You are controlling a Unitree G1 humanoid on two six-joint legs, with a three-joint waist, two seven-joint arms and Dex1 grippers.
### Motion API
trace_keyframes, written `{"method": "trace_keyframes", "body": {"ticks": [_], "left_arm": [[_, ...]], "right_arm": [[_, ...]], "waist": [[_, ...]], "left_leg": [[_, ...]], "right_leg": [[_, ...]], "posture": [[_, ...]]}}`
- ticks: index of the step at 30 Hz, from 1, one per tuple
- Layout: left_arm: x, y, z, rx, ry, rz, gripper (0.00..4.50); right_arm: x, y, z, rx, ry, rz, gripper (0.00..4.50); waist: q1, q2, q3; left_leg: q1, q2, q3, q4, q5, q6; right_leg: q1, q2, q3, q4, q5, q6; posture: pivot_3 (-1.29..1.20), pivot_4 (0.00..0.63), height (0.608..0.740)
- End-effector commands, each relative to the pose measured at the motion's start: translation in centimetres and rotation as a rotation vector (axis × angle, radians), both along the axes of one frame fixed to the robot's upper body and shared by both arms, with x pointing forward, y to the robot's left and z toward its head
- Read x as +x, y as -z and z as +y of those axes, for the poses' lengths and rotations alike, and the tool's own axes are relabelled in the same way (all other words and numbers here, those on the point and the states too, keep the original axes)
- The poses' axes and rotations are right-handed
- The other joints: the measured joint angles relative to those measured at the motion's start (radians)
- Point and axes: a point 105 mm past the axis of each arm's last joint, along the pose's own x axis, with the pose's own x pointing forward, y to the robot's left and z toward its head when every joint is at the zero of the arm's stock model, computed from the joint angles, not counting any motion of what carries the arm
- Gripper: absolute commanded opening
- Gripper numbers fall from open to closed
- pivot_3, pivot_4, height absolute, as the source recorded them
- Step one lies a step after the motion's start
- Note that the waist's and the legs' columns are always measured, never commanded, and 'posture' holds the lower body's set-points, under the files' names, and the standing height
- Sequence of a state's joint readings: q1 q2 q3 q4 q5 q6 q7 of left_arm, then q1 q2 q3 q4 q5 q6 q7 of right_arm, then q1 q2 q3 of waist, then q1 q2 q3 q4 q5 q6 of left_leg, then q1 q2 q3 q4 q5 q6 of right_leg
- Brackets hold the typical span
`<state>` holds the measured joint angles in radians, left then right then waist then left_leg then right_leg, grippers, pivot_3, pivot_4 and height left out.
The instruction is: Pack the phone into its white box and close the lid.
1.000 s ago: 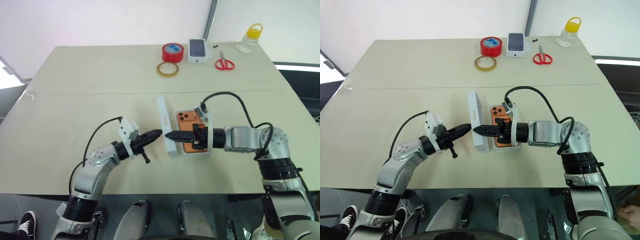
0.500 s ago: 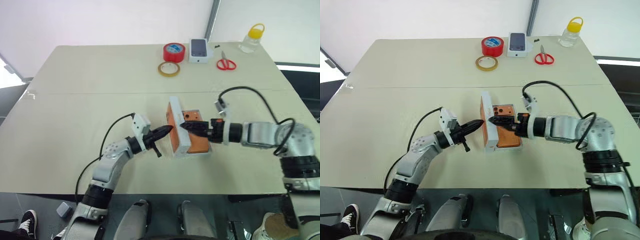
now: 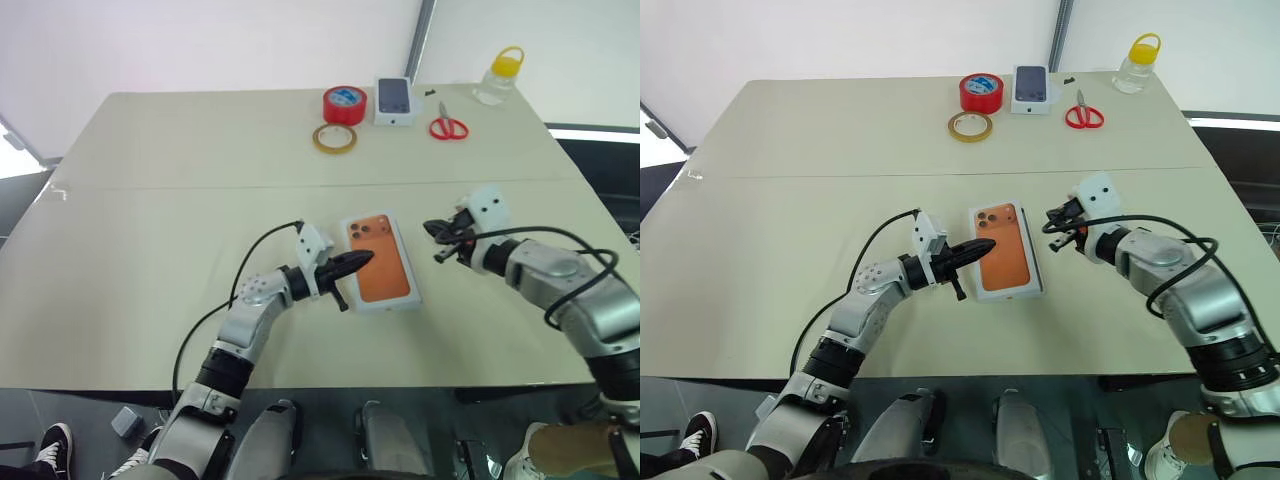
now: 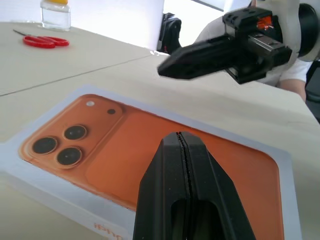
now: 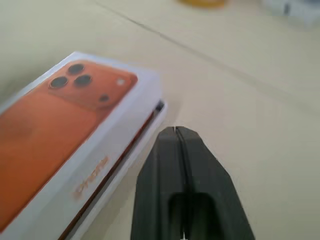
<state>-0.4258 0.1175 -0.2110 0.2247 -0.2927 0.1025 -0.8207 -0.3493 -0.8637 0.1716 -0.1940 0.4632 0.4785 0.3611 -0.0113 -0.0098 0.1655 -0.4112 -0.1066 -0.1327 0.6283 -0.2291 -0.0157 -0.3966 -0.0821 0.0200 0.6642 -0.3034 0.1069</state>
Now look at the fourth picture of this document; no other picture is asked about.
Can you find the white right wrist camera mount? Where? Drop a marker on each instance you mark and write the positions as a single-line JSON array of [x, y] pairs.
[[290, 25]]

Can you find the clear jar with yellow lid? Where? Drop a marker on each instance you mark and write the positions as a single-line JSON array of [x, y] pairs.
[[55, 17]]

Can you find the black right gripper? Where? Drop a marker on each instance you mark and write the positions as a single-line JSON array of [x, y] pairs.
[[257, 57]]

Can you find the black chair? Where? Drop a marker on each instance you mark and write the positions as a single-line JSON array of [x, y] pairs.
[[313, 92]]

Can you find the person in white shirt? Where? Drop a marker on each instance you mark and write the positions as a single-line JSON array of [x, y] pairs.
[[292, 72]]

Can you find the black backpack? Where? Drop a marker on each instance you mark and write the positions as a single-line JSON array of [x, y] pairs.
[[170, 32]]

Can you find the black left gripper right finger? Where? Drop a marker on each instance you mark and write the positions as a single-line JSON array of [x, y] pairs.
[[215, 197]]

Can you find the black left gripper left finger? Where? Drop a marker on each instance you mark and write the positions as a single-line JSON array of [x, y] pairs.
[[160, 190]]

